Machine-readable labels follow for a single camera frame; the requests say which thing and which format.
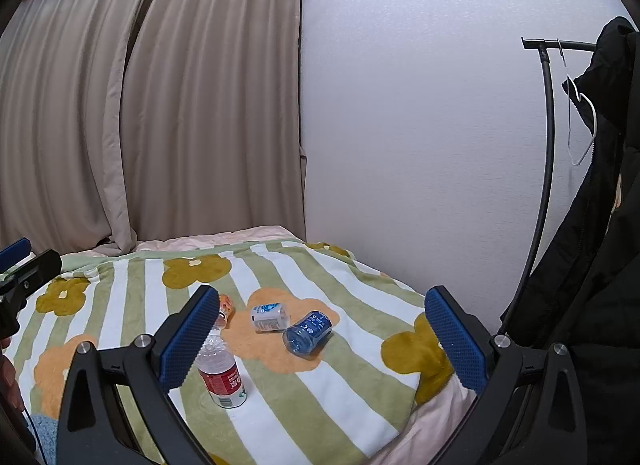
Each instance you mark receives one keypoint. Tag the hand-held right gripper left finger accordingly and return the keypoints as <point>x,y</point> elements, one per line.
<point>182,345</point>

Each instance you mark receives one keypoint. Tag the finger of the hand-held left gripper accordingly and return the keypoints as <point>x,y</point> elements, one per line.
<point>15,248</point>
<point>35,270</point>

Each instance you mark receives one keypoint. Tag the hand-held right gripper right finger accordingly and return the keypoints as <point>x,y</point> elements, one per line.
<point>457,340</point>

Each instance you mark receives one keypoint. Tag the person's left hand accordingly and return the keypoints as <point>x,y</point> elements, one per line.
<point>9,380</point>

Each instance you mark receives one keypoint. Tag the clear red label water bottle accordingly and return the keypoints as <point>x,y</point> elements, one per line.
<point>220,375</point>

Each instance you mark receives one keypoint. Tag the small orange bottle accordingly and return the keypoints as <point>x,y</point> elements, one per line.
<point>226,309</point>

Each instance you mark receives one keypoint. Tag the small white bottle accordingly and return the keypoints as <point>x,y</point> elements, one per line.
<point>269,317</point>

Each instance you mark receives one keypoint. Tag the blue plastic bottle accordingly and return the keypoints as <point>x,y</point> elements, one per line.
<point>306,332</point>

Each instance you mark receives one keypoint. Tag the blue fuzzy cloth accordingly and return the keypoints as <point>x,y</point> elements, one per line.
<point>42,437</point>

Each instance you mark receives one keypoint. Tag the black coat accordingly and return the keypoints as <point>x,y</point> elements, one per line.
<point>590,305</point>

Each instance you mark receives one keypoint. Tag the beige curtain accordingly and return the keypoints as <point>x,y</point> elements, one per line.
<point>215,105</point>
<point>65,120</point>

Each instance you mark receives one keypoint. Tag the striped floral blanket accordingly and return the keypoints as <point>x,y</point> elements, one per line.
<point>320,395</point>

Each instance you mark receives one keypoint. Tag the black clothes rack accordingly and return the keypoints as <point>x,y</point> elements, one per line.
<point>551,145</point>

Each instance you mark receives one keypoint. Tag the white clothes hanger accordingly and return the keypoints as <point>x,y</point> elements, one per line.
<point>585,145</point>

